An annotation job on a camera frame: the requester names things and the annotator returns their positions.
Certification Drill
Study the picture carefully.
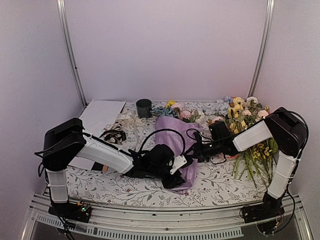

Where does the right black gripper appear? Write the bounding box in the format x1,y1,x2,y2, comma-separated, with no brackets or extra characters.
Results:
182,139,222,163

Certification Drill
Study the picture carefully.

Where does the pink wrapping paper sheet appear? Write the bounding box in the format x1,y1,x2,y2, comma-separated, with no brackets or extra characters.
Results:
155,116,203,194

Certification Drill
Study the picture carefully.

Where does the white printed ribbon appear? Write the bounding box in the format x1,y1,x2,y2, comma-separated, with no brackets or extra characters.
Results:
100,112,147,151

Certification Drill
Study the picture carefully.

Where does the blue hydrangea stem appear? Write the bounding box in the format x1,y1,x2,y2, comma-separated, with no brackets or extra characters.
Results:
150,106,179,118

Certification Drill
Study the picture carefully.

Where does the yellow flower stem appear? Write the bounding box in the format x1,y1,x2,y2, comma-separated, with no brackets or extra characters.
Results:
165,100,177,109

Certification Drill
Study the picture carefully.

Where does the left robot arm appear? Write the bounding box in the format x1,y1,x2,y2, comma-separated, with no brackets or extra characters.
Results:
34,118,187,217

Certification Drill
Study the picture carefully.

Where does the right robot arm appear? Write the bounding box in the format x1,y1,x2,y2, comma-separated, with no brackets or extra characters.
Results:
190,107,309,218

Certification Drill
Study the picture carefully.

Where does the pile of fake flowers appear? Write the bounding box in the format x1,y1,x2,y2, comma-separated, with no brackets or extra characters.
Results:
207,96,278,187

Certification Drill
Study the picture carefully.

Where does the red patterned bowl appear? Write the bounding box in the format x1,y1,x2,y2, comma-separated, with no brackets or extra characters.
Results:
218,153,239,161

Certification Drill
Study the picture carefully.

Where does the dark grey mug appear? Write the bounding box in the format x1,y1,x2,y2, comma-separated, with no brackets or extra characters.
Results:
136,98,152,118

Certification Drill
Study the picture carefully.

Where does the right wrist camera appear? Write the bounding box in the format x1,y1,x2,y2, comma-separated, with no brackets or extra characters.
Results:
185,128,208,144

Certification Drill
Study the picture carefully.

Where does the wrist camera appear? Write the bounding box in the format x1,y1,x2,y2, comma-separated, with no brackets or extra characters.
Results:
170,155,193,175
185,128,208,144

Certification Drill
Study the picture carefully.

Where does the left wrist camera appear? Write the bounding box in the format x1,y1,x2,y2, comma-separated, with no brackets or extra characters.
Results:
170,155,193,175

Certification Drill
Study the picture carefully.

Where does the front aluminium rail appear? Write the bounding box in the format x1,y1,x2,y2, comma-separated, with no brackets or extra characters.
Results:
19,192,313,240

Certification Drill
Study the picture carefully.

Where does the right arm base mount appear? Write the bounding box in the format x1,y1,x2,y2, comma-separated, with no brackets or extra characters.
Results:
239,200,285,223

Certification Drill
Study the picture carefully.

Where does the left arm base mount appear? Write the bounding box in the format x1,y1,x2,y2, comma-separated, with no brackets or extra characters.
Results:
48,201,92,223

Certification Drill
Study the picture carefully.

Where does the right aluminium frame post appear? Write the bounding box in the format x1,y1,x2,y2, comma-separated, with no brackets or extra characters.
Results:
247,0,275,97

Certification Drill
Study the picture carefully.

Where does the aluminium frame post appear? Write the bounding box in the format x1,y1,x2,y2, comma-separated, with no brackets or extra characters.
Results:
247,0,275,97
56,0,88,108

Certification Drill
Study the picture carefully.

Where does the left aluminium frame post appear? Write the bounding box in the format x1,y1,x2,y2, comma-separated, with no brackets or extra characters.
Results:
56,0,88,108

